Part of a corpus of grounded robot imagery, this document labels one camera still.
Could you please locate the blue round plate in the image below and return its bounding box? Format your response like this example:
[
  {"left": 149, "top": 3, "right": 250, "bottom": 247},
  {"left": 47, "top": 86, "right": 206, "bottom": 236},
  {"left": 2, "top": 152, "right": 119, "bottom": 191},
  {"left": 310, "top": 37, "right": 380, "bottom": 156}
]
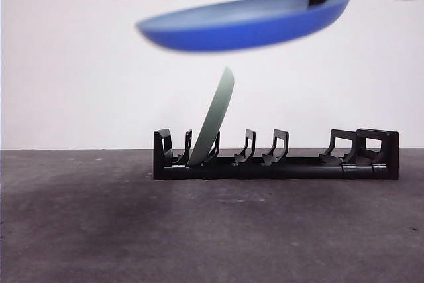
[{"left": 134, "top": 0, "right": 352, "bottom": 54}]

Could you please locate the green round plate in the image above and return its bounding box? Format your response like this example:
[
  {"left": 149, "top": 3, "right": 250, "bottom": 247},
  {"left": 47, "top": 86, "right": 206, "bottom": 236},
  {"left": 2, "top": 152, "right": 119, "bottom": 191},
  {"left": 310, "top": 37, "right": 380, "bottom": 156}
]
[{"left": 186, "top": 66, "right": 235, "bottom": 167}]

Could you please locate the black plate rack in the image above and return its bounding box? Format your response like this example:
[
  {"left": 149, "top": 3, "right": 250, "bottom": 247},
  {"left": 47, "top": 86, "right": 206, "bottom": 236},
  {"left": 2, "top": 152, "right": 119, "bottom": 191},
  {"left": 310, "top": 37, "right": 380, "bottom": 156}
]
[{"left": 152, "top": 127, "right": 399, "bottom": 181}]

